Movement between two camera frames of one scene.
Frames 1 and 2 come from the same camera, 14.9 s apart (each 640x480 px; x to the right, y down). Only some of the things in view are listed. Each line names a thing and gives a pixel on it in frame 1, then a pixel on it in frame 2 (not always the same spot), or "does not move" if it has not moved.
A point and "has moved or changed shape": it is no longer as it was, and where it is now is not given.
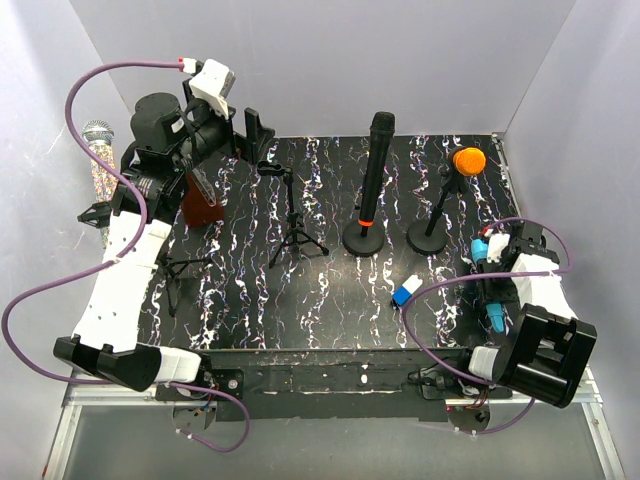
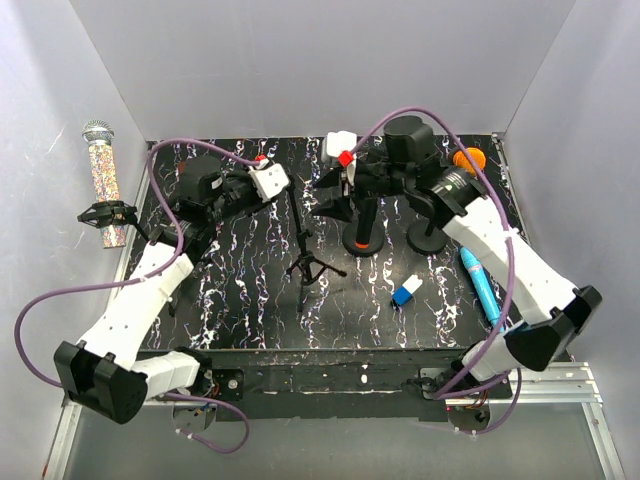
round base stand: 430,237 does not move
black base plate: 336,385 does not move
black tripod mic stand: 267,168 -> 309,264
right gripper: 489,291 -> 338,208
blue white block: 404,293 does not move
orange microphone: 469,161 does not move
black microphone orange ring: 382,131 has moved or changed shape
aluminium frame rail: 585,393 does not move
